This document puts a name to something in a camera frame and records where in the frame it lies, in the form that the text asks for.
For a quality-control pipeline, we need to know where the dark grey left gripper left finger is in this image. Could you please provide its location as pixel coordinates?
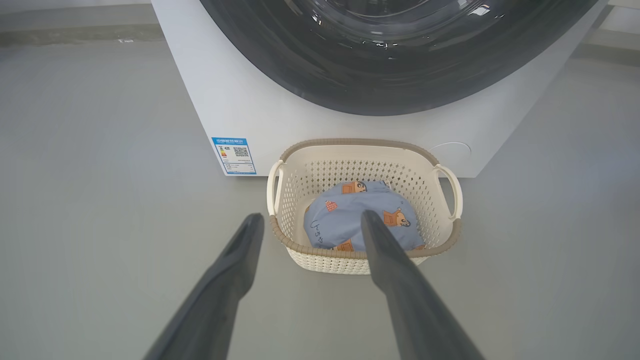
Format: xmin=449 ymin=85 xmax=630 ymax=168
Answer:
xmin=143 ymin=213 xmax=265 ymax=360

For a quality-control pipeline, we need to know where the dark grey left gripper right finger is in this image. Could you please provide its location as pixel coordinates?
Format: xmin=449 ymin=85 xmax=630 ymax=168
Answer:
xmin=360 ymin=209 xmax=485 ymax=360

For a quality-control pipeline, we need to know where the blue cartoon print garment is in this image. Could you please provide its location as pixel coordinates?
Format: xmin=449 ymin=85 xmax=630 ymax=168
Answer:
xmin=303 ymin=180 xmax=426 ymax=252

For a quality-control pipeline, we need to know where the black round glass washer door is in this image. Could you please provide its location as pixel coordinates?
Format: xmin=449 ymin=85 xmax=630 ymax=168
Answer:
xmin=200 ymin=0 xmax=598 ymax=117

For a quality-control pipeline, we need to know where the cream perforated laundry basket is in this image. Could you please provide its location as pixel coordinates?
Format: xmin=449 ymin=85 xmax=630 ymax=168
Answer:
xmin=266 ymin=138 xmax=464 ymax=276

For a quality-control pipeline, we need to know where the white washing machine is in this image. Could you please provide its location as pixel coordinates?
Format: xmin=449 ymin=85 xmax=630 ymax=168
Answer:
xmin=151 ymin=0 xmax=608 ymax=178

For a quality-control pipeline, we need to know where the blue energy label sticker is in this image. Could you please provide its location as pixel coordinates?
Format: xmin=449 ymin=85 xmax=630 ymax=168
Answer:
xmin=211 ymin=137 xmax=257 ymax=176

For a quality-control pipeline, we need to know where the round white filter cover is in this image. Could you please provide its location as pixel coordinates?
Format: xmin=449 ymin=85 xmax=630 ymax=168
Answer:
xmin=430 ymin=142 xmax=472 ymax=166

